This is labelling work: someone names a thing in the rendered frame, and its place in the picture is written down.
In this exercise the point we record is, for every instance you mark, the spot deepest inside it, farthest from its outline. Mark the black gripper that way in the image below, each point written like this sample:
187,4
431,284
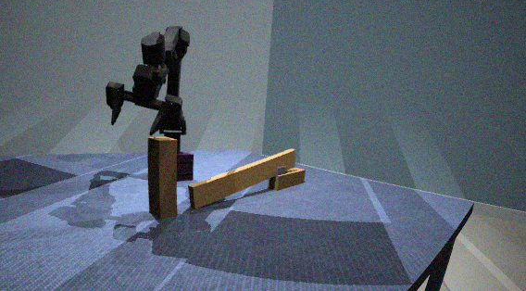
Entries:
169,110

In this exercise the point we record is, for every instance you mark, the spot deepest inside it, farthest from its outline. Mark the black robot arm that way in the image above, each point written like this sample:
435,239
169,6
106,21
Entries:
163,54

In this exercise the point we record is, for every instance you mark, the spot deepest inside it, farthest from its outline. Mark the long wooden rail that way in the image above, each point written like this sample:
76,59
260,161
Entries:
226,184

